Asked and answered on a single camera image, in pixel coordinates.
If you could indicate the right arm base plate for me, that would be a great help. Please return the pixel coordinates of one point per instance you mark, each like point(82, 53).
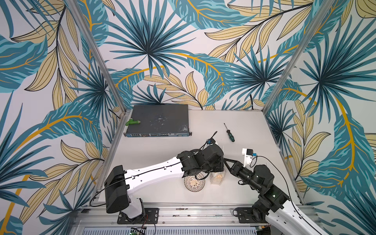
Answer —
point(249, 215)

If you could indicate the green plastic toy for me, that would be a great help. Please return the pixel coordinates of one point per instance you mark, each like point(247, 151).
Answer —
point(132, 122)

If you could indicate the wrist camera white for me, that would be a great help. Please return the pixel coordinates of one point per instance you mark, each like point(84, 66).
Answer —
point(211, 141)
point(249, 156)

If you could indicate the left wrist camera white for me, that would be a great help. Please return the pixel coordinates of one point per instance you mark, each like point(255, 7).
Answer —
point(211, 141)

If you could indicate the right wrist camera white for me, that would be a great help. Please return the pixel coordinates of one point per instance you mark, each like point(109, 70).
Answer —
point(249, 156)

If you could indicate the left aluminium frame post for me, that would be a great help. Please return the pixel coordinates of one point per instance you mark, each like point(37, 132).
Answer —
point(80, 20)

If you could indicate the grey network switch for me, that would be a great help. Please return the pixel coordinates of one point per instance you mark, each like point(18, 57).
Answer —
point(170, 120)

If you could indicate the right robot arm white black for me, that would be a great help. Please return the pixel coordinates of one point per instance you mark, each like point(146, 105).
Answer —
point(274, 206)

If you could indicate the patterned breakfast bowl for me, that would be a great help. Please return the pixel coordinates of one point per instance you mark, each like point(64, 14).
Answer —
point(194, 183)

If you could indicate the aluminium front rail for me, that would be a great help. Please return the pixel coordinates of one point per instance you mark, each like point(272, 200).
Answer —
point(171, 219)

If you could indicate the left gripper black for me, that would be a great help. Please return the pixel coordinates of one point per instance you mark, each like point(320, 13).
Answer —
point(220, 166)

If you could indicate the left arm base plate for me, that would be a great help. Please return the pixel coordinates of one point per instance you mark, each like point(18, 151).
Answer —
point(148, 216)

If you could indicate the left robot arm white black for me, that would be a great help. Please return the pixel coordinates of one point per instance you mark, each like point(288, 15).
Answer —
point(120, 184)

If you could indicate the green handled screwdriver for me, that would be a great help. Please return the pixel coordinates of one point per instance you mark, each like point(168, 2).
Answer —
point(230, 135)

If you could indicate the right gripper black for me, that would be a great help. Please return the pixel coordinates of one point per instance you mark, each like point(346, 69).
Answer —
point(237, 168)

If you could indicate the right aluminium frame post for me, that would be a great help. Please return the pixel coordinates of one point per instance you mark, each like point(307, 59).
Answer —
point(311, 30)

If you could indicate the oats bag white purple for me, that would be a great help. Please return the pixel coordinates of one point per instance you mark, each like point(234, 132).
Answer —
point(216, 178)

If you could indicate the aluminium frame post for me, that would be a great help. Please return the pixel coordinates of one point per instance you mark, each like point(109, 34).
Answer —
point(80, 20)
point(311, 30)

